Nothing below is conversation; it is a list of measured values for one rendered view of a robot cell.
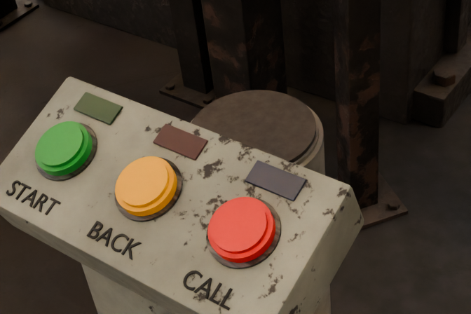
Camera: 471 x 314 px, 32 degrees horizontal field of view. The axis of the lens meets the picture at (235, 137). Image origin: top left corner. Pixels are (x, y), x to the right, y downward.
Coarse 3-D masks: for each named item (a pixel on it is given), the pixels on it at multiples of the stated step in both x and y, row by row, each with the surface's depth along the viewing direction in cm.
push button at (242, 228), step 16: (224, 208) 48; (240, 208) 48; (256, 208) 47; (224, 224) 47; (240, 224) 47; (256, 224) 47; (272, 224) 47; (224, 240) 47; (240, 240) 46; (256, 240) 46; (272, 240) 47; (224, 256) 47; (240, 256) 46; (256, 256) 46
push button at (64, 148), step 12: (48, 132) 55; (60, 132) 55; (72, 132) 55; (84, 132) 55; (48, 144) 55; (60, 144) 55; (72, 144) 54; (84, 144) 54; (36, 156) 55; (48, 156) 54; (60, 156) 54; (72, 156) 54; (84, 156) 54; (48, 168) 54; (60, 168) 54; (72, 168) 54
